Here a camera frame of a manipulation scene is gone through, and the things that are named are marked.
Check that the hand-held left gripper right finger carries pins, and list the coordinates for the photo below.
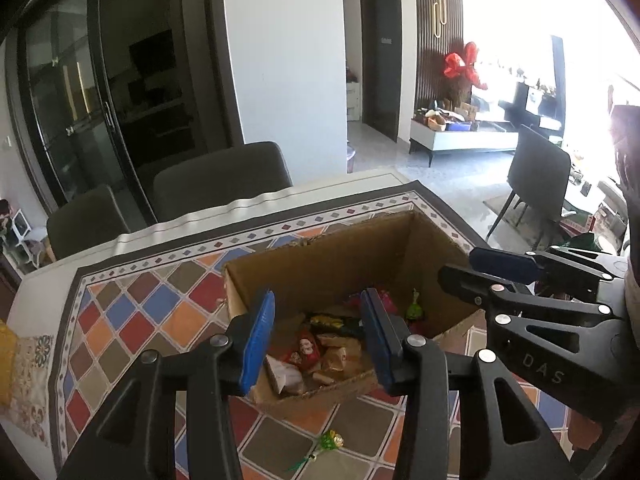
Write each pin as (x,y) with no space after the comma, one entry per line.
(377,340)

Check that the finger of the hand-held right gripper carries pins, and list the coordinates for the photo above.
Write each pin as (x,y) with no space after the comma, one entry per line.
(505,262)
(465,281)

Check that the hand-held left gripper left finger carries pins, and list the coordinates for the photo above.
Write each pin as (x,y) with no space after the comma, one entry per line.
(257,345)

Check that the pink snack packet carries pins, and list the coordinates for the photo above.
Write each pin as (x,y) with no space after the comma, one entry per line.
(389,302)

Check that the white and orange snack packet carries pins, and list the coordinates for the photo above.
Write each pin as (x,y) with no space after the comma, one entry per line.
(340,357)

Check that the red snack packet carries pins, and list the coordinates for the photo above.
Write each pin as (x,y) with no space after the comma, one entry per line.
(306,349)

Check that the brown cardboard box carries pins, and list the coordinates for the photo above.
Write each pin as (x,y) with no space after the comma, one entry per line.
(350,255)

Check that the small green lollipop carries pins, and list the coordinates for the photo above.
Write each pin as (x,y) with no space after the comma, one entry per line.
(330,441)

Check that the grey chair with thin legs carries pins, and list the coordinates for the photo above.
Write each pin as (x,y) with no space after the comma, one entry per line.
(537,170)

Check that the colourful checked tablecloth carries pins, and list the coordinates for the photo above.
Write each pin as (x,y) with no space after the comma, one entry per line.
(150,310)

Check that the white low cabinet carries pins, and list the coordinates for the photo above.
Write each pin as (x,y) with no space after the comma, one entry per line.
(465,141)

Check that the pile of assorted boxes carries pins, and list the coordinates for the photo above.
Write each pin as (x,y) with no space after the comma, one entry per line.
(445,119)

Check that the grey dining chair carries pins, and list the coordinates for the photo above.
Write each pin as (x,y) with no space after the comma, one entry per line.
(85,222)
(220,180)

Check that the red bow balloon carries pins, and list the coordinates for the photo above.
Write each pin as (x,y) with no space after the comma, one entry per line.
(462,67)

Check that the white shelf unit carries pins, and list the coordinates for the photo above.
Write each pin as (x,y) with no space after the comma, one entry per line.
(353,100)

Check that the dark interior door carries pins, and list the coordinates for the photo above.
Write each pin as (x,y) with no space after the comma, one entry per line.
(382,60)

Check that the small white chair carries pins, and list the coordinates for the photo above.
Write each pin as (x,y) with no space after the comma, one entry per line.
(22,232)

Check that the glass sliding door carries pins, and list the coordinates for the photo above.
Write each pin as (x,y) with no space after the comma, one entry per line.
(125,85)

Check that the dark slatted wall panel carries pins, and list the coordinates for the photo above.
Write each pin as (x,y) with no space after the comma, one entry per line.
(425,70)

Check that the gold wall ornament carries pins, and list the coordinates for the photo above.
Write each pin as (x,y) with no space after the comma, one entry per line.
(440,15)

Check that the white light switch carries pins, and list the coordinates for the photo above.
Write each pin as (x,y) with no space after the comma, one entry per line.
(5,143)

